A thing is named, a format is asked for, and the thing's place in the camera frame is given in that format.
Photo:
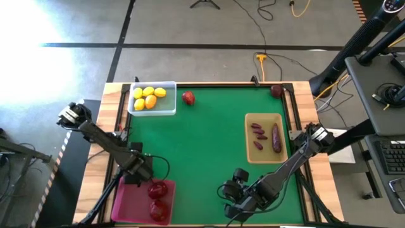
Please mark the orange striped board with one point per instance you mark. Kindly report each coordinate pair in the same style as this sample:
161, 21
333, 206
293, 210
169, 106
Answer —
359, 9

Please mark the red and yellow apple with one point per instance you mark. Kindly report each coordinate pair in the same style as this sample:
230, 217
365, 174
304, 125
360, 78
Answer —
159, 210

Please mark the dark phone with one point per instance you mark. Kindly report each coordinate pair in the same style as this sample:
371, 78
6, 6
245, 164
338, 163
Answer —
399, 187

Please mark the white box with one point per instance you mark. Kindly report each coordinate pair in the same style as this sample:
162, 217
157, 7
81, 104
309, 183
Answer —
343, 157

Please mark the tan plastic bin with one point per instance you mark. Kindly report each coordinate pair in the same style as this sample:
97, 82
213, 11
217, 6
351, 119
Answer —
267, 156

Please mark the black tripod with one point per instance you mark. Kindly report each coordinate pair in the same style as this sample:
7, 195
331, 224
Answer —
205, 2

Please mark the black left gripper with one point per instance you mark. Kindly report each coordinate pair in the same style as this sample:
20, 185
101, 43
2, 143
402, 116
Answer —
140, 174

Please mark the black keyboard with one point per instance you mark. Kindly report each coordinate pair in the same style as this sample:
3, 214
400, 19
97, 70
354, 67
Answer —
394, 156

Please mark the green table mat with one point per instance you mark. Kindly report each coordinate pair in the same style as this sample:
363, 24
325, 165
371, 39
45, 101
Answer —
205, 142

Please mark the pink plastic bin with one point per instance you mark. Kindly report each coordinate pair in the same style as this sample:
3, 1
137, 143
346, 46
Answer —
133, 206

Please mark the small black clamp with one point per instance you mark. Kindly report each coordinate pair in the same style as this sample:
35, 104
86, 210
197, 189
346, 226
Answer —
136, 79
254, 80

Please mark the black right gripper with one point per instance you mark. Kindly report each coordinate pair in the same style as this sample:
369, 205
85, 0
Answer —
239, 211

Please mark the dark red apple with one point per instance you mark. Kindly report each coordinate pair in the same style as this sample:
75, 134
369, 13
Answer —
276, 91

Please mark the black pole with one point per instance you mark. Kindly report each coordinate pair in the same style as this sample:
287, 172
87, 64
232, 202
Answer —
379, 44

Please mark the grey keyboard shelf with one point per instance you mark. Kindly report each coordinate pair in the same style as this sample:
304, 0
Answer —
379, 190

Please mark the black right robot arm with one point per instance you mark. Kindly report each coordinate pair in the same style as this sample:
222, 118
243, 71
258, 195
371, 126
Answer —
294, 161

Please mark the black tower fan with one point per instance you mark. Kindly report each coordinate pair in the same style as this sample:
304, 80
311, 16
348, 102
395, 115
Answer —
354, 47

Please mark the black floor mat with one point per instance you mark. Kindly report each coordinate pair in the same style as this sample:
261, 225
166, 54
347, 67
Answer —
69, 183

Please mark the pale blue plastic bin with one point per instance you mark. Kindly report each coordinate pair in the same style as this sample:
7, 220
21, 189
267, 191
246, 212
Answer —
166, 106

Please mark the purple sweet potato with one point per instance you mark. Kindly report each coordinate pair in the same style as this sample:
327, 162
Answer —
276, 138

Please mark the grey metal stand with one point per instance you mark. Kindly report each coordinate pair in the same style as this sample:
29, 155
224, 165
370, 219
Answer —
19, 152

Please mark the grey desk top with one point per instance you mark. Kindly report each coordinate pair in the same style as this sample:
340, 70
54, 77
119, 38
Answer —
364, 95

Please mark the yellow lemon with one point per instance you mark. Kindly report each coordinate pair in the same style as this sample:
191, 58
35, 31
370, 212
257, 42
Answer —
137, 92
159, 92
139, 104
148, 91

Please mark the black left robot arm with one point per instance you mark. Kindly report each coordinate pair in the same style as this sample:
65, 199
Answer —
104, 141

